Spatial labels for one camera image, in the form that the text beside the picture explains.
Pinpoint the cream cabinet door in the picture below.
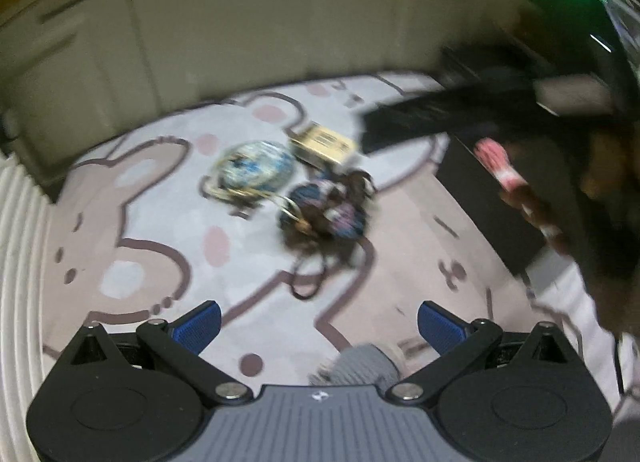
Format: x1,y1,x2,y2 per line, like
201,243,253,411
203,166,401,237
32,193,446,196
125,0,416,110
0,0,161,168
400,0,533,76

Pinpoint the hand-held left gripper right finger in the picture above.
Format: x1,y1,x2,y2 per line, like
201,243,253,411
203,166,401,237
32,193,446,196
385,300,576,405

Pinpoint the pink white crochet octopus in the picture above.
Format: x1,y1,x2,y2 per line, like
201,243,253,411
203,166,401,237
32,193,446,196
472,138,532,194

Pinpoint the grey crochet toy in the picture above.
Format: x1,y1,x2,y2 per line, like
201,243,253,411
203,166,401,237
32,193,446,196
309,343,403,387

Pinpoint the dark crochet bundle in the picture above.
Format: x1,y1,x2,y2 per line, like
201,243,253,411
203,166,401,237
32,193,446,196
277,169,378,300

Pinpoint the printed bear blanket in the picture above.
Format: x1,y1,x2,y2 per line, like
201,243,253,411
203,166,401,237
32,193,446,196
42,71,621,393

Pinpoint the floral fabric pouch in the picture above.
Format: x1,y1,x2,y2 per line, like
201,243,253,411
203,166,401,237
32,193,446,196
202,139,298,203

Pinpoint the small yellow box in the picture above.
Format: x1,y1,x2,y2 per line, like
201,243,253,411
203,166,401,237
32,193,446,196
289,123,360,168

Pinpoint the metal cabinet handle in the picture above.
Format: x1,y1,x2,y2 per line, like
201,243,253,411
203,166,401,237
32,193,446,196
39,0,105,24

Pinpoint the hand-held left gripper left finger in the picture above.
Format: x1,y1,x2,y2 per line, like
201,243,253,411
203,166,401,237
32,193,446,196
69,300,253,405

